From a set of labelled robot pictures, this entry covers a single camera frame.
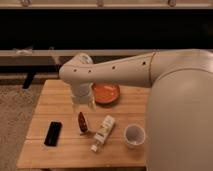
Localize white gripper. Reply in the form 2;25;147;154
71;83;96;114

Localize black eraser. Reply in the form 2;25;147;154
44;122;62;146

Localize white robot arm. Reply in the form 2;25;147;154
59;49;213;171

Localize dark red spoon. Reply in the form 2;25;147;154
78;112;89;134

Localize white tube bottle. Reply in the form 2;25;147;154
91;115;115;152

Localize wooden table board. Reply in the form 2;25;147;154
17;80;149;169

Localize white cup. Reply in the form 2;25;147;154
124;124;146;149

